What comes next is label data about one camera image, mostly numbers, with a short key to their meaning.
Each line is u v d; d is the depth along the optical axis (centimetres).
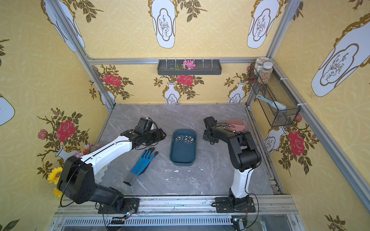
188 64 88
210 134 75
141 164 86
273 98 87
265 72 80
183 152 92
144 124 66
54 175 65
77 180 42
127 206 73
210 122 82
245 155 51
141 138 64
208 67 92
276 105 68
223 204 73
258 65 86
